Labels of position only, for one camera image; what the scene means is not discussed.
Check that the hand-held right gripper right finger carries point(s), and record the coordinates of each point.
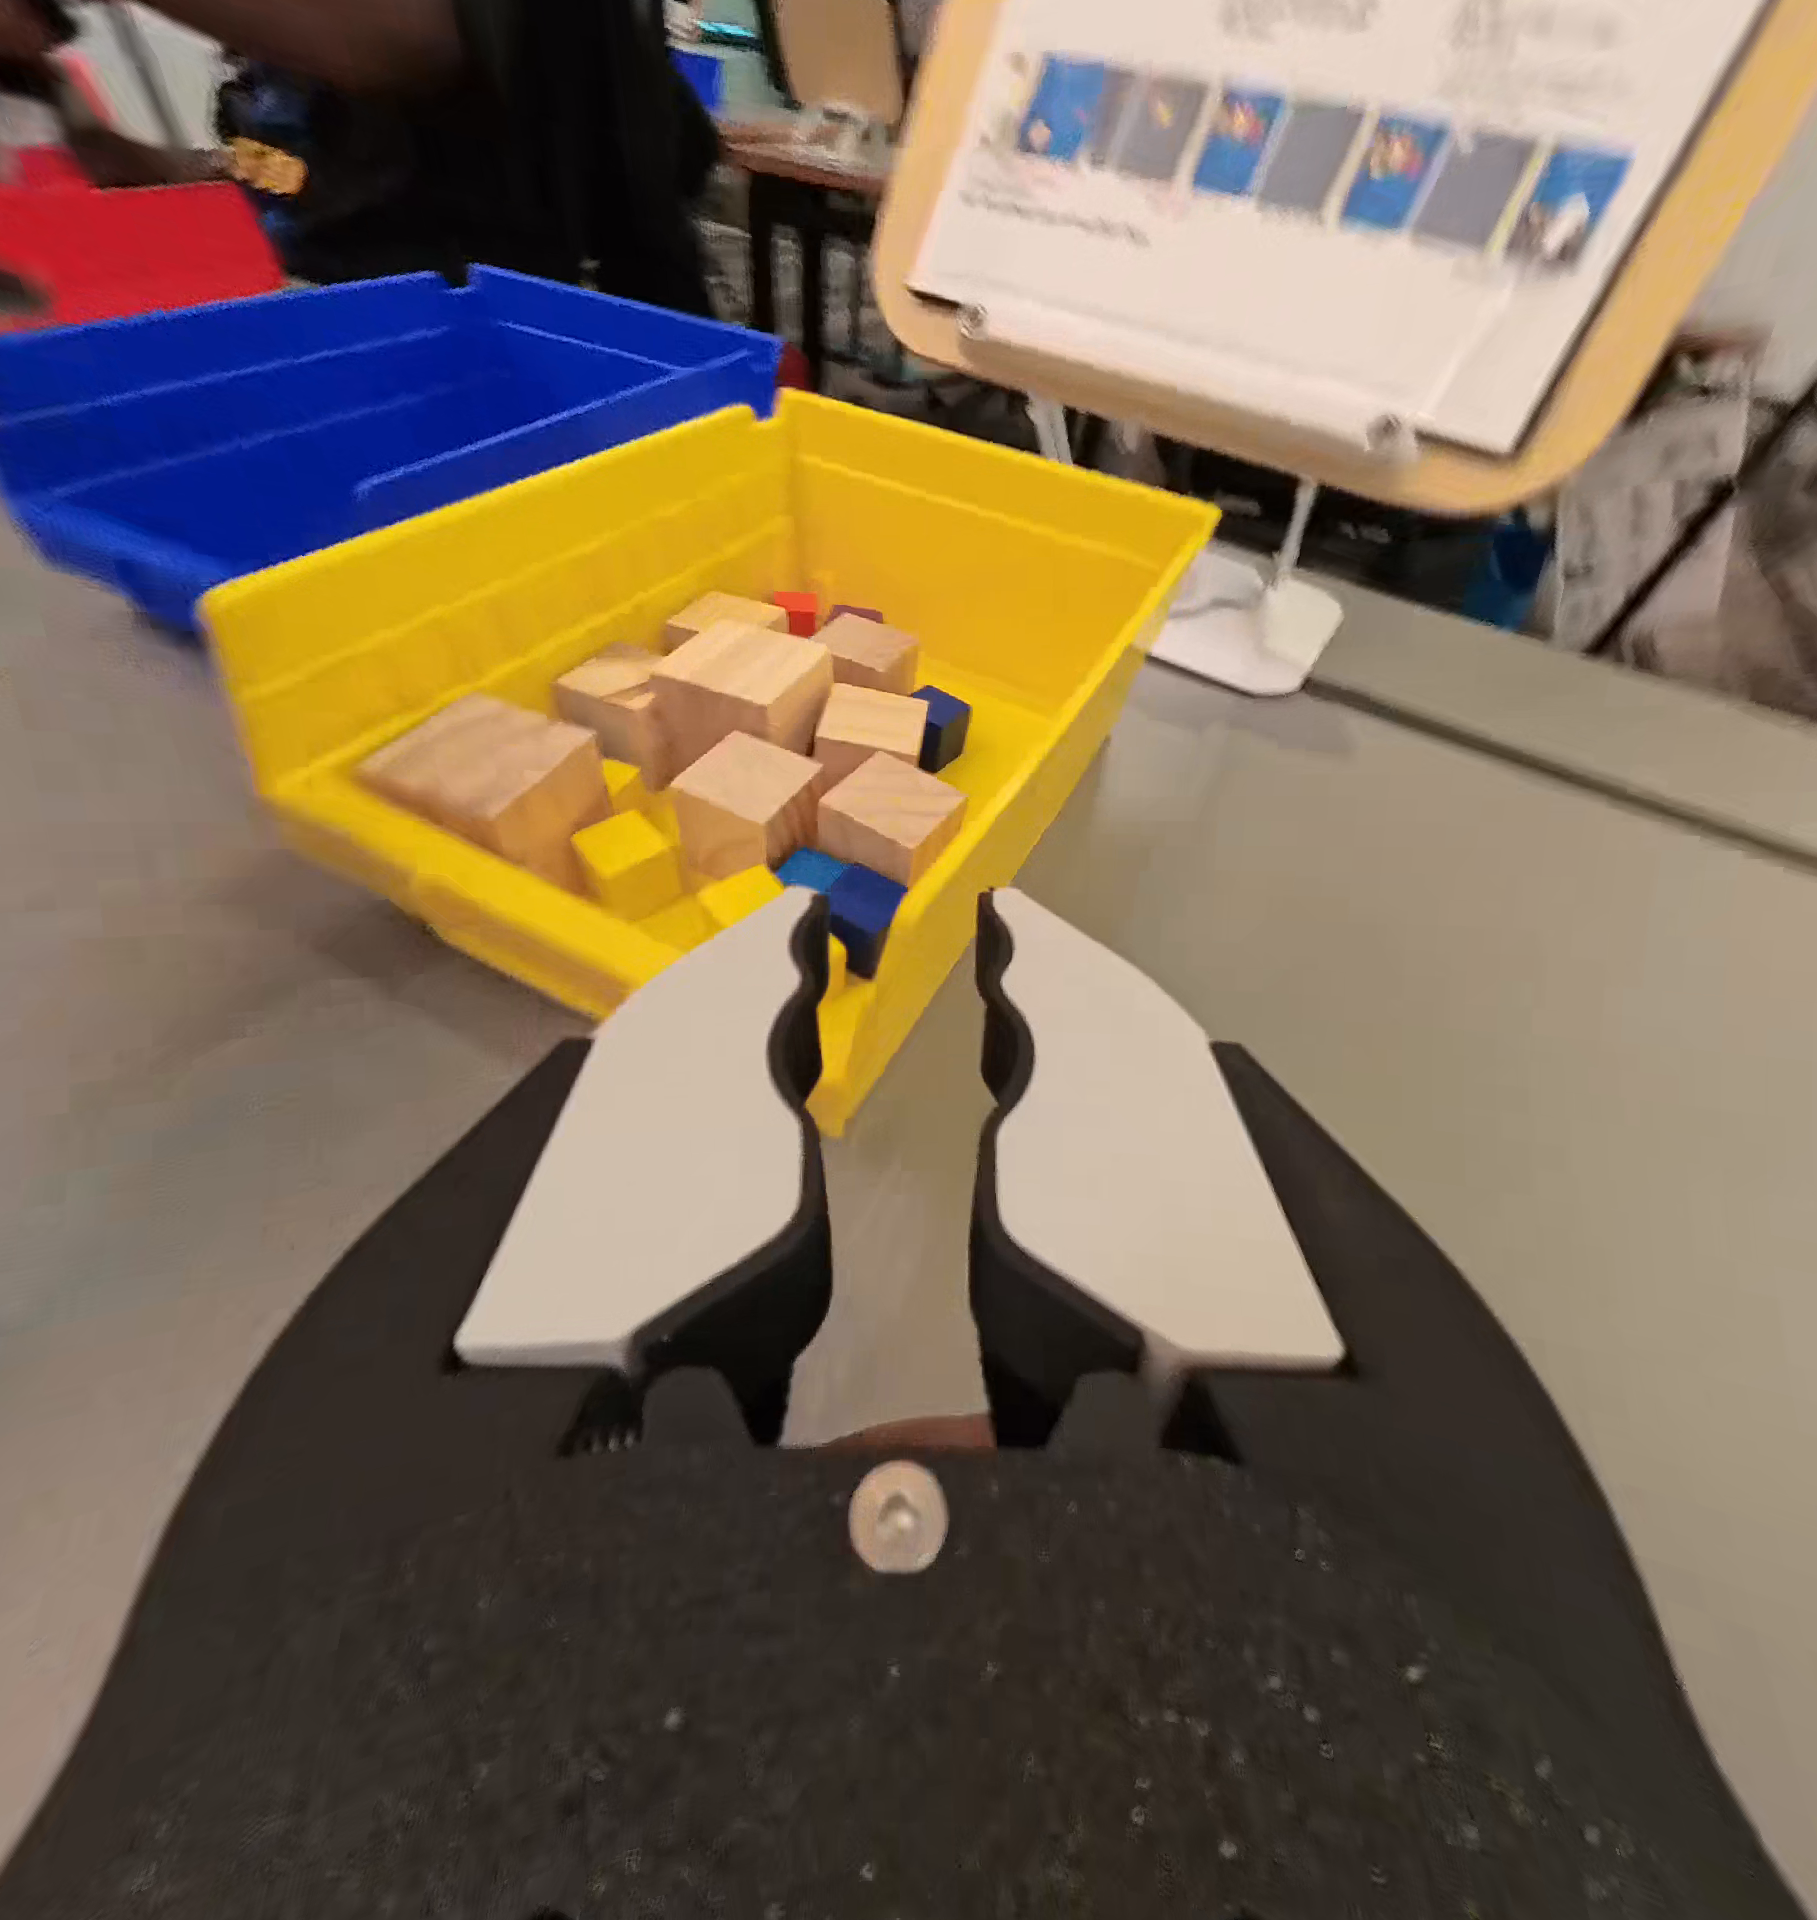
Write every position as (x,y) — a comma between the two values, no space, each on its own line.
(1148,1185)

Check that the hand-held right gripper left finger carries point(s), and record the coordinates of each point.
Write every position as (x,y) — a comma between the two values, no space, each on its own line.
(654,1185)

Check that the wooden office desk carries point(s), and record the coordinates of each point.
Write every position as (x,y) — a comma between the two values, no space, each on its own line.
(802,167)

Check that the yellow plastic bin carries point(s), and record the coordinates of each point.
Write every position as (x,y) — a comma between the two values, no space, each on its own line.
(999,555)

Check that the blue plastic bin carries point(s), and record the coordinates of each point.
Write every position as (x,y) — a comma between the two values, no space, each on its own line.
(323,404)

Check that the small wooden board stand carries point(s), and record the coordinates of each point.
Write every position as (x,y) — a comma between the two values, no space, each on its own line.
(841,44)

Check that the wooden sign board on stand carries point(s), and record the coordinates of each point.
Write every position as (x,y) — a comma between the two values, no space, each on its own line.
(1270,301)

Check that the pile of wooden cubes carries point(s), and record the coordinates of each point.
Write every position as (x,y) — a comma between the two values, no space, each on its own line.
(729,720)

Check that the red object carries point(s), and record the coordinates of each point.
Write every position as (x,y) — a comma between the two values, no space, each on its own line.
(113,247)

